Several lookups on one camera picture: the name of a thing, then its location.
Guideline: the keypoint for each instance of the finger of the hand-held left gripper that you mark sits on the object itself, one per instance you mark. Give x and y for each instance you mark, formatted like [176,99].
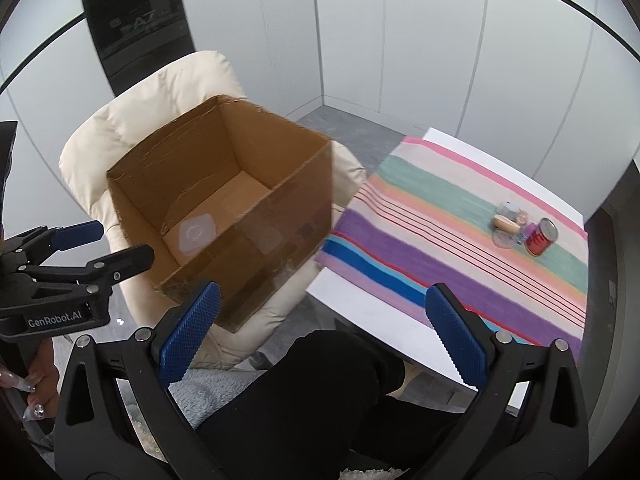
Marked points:
[75,235]
[120,260]

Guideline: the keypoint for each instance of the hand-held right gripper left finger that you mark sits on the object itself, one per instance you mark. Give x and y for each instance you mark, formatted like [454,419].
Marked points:
[190,335]

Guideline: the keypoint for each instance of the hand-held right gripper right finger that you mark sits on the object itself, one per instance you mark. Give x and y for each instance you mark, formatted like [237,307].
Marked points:
[457,340]

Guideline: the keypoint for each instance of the square clear plastic box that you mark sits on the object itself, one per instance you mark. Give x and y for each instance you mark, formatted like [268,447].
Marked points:
[195,234]

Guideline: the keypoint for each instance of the clear round lid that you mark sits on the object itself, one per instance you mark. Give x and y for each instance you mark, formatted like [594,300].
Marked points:
[501,240]

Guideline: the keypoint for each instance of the red metal can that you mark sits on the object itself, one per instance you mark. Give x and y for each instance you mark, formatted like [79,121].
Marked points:
[540,238]

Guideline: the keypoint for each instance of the cardboard box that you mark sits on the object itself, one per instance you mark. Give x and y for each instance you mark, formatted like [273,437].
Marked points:
[280,185]

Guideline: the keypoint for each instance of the person's left hand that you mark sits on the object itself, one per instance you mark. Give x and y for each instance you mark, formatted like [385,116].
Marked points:
[42,390]

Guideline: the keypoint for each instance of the grey fleece robe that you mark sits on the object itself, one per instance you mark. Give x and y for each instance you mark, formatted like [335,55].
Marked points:
[210,392]

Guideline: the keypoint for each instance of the small purple bottle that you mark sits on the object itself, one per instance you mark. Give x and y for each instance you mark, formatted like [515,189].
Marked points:
[523,238]

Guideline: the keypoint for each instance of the striped colourful cloth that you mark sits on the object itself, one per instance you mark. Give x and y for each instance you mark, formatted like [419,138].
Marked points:
[400,230]

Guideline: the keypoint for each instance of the person's black trousers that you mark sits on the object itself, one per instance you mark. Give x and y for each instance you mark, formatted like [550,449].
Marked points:
[310,400]

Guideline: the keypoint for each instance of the translucent grey rounded container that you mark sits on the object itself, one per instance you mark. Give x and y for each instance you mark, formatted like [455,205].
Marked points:
[507,208]

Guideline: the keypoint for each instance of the cream padded chair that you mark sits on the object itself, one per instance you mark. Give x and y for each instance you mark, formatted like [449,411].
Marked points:
[150,95]

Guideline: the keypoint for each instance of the dark glass cabinet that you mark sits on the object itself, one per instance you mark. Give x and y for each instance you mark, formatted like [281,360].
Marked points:
[135,15]

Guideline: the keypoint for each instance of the wall socket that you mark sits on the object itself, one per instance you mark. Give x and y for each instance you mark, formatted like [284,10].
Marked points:
[612,293]

